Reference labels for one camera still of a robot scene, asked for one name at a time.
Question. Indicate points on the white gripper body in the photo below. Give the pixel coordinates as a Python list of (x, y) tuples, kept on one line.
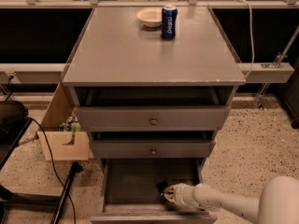
[(184, 194)]

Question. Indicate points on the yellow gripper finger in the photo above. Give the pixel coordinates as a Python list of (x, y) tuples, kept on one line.
[(170, 193)]

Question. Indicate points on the blue rxbar blueberry wrapper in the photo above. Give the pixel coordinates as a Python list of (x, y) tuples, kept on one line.
[(161, 187)]

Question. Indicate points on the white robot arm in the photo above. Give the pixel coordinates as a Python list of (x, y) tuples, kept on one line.
[(278, 203)]

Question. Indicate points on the grey bottom drawer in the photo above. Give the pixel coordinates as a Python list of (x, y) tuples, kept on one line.
[(129, 194)]

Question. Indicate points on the grey drawer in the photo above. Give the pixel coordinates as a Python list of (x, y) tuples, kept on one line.
[(129, 194), (136, 109), (143, 145)]

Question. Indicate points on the grey middle drawer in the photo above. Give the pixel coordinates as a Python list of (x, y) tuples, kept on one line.
[(143, 145)]

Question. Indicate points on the grey top drawer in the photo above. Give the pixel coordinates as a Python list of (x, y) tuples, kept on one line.
[(136, 109)]

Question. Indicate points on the grey drawer cabinet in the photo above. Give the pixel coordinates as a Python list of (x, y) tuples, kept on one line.
[(117, 50)]

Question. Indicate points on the wooden crate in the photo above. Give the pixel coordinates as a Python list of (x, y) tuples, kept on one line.
[(61, 146)]

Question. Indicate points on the black stand base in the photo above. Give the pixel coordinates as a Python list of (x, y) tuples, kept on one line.
[(41, 202)]

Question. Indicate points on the black bag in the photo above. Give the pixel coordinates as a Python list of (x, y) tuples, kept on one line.
[(11, 113)]

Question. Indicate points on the white bowl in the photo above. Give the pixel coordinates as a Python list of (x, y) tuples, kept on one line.
[(150, 16)]

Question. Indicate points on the blue pepsi can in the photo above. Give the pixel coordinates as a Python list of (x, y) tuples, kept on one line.
[(169, 16)]

